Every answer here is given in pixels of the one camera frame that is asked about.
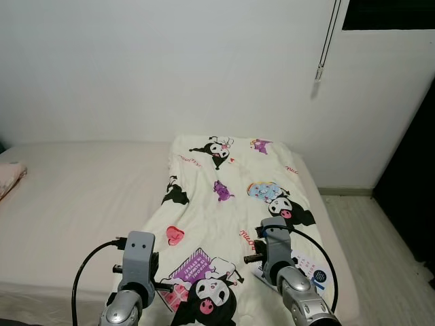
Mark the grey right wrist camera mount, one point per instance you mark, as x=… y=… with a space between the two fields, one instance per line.
x=277 y=244

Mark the pink patterned pillow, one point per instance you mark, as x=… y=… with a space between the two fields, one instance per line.
x=10 y=176

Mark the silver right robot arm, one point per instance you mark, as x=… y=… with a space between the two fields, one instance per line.
x=306 y=299

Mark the mattress with beige sheet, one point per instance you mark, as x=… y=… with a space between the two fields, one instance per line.
x=81 y=204

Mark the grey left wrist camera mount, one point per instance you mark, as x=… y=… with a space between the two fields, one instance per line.
x=139 y=258

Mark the black window frame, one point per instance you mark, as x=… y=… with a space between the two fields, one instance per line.
x=387 y=13

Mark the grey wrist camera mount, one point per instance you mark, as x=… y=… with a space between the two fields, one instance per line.
x=139 y=258
x=277 y=244

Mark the cream cartoon print blanket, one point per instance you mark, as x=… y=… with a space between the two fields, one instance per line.
x=217 y=217

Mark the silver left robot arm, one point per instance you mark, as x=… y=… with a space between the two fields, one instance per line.
x=126 y=309

